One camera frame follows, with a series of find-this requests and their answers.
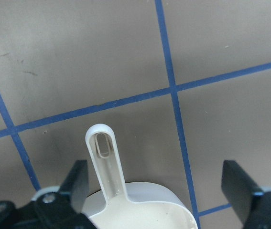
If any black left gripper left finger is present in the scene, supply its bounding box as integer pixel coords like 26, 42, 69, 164
59, 160, 88, 213

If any beige dustpan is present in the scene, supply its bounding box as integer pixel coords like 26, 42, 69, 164
82, 124, 198, 229

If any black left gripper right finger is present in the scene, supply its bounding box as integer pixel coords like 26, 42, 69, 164
221, 160, 263, 224

